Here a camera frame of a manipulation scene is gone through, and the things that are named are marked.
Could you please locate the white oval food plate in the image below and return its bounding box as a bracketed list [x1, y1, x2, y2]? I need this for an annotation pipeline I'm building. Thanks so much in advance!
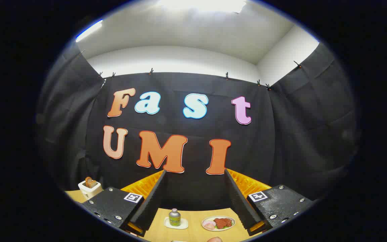
[202, 215, 236, 232]

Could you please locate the row of black cloth clips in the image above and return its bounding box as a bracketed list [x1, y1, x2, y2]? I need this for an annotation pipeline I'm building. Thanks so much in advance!
[78, 50, 302, 91]

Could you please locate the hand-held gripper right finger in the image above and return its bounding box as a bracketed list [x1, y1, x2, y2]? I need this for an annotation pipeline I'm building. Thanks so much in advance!
[224, 168, 315, 237]

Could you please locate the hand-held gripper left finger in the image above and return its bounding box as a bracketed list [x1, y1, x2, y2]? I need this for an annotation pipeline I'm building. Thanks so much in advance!
[80, 170, 167, 237]

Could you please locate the green soda bottle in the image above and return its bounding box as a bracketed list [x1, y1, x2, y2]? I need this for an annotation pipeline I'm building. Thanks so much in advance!
[169, 208, 181, 227]

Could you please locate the brown fried meat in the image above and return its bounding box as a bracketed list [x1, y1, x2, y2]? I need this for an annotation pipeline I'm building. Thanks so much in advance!
[213, 218, 233, 229]

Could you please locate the white square coaster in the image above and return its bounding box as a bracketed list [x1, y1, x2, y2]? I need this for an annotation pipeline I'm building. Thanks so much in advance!
[164, 217, 189, 230]

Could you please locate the white toaster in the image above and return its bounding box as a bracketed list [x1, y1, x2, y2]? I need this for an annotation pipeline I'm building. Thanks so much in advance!
[78, 180, 103, 200]

